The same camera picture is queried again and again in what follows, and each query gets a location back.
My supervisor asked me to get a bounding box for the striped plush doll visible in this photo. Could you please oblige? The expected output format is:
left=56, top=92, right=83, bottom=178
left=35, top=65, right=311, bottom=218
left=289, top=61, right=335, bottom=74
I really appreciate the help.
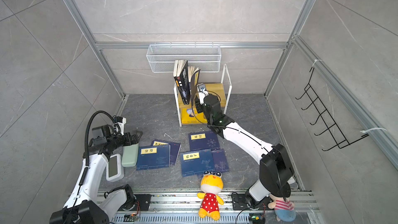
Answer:
left=267, top=194, right=296, bottom=222

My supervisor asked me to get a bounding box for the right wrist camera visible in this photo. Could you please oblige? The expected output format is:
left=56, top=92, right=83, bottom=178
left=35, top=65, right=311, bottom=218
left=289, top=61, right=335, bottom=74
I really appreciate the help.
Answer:
left=197, top=83, right=208, bottom=95

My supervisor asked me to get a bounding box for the white wooden two-tier shelf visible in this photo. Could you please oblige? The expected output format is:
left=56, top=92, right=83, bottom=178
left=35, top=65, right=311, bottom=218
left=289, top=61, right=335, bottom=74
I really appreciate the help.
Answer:
left=173, top=65, right=233, bottom=127

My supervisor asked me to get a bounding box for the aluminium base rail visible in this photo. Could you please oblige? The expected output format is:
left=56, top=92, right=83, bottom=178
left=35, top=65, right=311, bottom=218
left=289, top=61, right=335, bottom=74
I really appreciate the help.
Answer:
left=96, top=189, right=325, bottom=224

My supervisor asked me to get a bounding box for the blue book Lunyu label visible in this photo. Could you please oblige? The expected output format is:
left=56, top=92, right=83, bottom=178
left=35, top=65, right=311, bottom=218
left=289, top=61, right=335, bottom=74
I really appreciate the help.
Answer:
left=136, top=144, right=171, bottom=171

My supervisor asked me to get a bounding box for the yellow cartoon book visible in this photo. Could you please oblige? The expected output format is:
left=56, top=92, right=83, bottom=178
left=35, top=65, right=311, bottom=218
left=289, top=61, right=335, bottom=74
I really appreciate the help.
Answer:
left=181, top=107, right=207, bottom=124

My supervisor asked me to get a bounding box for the blue book hidden under Lunyu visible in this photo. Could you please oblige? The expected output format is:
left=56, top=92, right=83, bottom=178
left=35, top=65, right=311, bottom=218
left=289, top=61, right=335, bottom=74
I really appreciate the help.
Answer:
left=151, top=140, right=181, bottom=166

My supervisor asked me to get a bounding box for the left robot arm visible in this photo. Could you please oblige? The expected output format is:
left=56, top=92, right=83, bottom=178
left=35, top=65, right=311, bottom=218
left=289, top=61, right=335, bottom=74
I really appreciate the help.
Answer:
left=49, top=131, right=143, bottom=224

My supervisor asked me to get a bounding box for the black wire hook rack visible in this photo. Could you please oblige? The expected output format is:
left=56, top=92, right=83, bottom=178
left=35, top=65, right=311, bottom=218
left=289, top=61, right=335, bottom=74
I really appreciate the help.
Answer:
left=295, top=67, right=369, bottom=152

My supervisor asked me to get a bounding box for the yellow plush toy red dress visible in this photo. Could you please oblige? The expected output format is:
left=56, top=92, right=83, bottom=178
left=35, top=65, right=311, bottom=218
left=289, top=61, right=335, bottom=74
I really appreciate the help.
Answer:
left=197, top=171, right=224, bottom=221

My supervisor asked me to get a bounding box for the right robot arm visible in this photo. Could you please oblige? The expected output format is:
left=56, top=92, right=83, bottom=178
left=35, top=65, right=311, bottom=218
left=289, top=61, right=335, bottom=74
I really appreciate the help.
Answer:
left=194, top=91, right=295, bottom=204

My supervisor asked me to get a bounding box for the purple blue book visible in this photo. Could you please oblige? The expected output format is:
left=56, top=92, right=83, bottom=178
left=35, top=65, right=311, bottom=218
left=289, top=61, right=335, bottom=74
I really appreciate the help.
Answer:
left=211, top=149, right=230, bottom=173

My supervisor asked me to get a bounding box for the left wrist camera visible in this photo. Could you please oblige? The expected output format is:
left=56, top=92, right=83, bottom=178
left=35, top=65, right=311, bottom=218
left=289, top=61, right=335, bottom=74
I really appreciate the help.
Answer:
left=113, top=116, right=126, bottom=135

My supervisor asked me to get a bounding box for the white thermometer display device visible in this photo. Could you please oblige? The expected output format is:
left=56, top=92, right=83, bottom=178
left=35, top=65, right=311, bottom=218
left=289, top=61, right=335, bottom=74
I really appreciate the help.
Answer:
left=106, top=153, right=124, bottom=183

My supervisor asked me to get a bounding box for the black wolf cover book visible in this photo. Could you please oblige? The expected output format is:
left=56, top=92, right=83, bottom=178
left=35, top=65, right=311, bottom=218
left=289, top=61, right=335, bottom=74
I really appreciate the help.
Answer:
left=178, top=60, right=190, bottom=105

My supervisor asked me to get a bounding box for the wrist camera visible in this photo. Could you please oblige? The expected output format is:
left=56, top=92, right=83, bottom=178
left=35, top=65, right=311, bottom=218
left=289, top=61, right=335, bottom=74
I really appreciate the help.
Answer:
left=197, top=83, right=208, bottom=95
left=113, top=116, right=126, bottom=135

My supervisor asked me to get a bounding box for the pale green case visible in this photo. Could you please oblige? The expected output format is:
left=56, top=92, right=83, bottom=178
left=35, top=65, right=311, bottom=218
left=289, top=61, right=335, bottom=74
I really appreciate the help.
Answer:
left=121, top=144, right=140, bottom=168

